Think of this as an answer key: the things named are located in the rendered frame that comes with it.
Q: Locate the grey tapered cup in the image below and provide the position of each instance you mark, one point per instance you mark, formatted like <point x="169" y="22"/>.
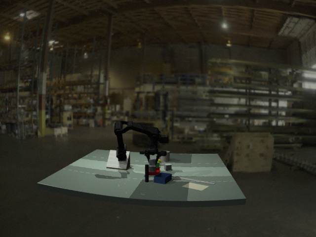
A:
<point x="166" y="158"/>

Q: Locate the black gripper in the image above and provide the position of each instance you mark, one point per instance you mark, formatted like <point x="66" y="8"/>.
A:
<point x="159" y="154"/>

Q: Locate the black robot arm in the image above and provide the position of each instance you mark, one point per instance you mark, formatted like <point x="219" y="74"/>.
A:
<point x="152" y="132"/>

